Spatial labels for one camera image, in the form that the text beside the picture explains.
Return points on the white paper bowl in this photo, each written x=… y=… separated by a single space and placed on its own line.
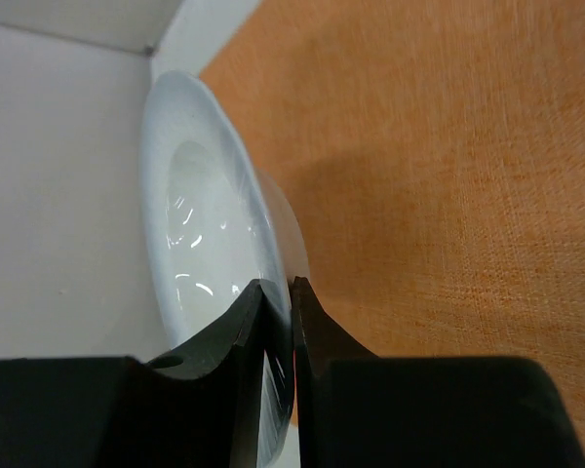
x=213 y=223

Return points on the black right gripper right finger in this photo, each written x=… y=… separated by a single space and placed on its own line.
x=356 y=409

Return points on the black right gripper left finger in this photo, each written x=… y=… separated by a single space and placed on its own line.
x=194 y=406

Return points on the orange cloth placemat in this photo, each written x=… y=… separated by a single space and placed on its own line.
x=434 y=153

